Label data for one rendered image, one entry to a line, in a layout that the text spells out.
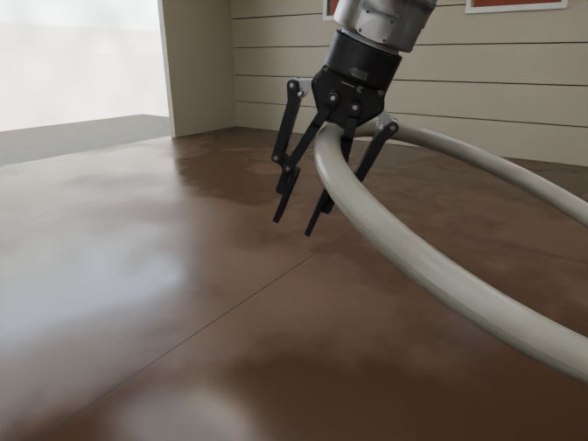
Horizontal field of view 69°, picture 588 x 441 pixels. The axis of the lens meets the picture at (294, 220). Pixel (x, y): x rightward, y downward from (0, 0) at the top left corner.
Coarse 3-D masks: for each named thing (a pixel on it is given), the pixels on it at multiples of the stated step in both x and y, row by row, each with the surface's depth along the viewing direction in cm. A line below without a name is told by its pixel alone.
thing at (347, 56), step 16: (336, 32) 43; (336, 48) 43; (352, 48) 41; (368, 48) 41; (336, 64) 43; (352, 64) 42; (368, 64) 42; (384, 64) 42; (320, 80) 46; (336, 80) 45; (352, 80) 43; (368, 80) 43; (384, 80) 43; (320, 96) 46; (352, 96) 46; (368, 96) 45; (384, 96) 46; (336, 112) 47; (368, 112) 46
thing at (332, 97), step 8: (328, 96) 45; (336, 96) 45; (328, 104) 46; (320, 112) 47; (328, 112) 46; (312, 120) 47; (320, 120) 47; (312, 128) 48; (304, 136) 49; (312, 136) 49; (304, 144) 49; (296, 152) 50; (288, 160) 50; (296, 160) 50; (288, 168) 51
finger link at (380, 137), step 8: (384, 128) 47; (392, 128) 46; (376, 136) 47; (384, 136) 47; (376, 144) 48; (368, 152) 48; (376, 152) 48; (360, 160) 51; (368, 160) 48; (360, 168) 49; (368, 168) 49; (360, 176) 50
